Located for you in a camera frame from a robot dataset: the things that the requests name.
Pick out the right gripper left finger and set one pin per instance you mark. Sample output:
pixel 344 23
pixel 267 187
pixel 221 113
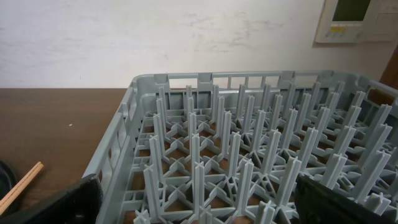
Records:
pixel 79 203

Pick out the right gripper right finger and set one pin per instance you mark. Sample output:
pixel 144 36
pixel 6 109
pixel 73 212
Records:
pixel 317 204

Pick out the grey dishwasher rack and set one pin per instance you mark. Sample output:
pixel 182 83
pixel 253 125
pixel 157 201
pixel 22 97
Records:
pixel 229 147

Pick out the left wooden chopstick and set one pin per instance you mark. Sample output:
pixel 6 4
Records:
pixel 10 197

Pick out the round black serving tray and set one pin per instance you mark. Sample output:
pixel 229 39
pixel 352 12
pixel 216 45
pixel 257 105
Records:
pixel 9 179

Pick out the wall control panel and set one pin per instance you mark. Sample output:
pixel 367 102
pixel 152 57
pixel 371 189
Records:
pixel 355 21

